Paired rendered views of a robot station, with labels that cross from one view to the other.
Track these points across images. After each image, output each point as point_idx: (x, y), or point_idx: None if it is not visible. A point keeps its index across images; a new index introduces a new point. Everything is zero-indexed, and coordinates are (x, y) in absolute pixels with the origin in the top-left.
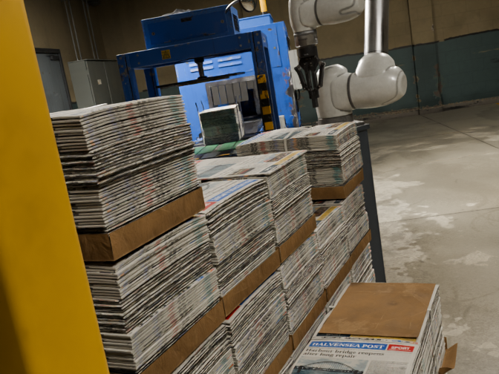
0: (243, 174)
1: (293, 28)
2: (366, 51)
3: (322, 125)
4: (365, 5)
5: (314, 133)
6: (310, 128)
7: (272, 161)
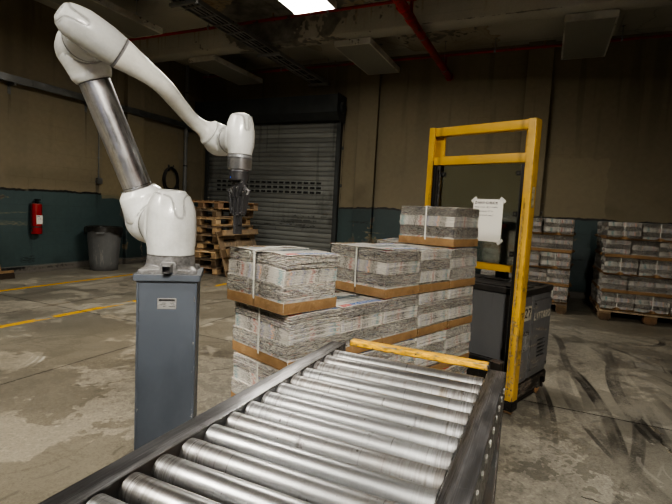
0: (373, 243)
1: (252, 151)
2: (149, 180)
3: (252, 248)
4: (124, 121)
5: (283, 247)
6: (260, 250)
7: (354, 243)
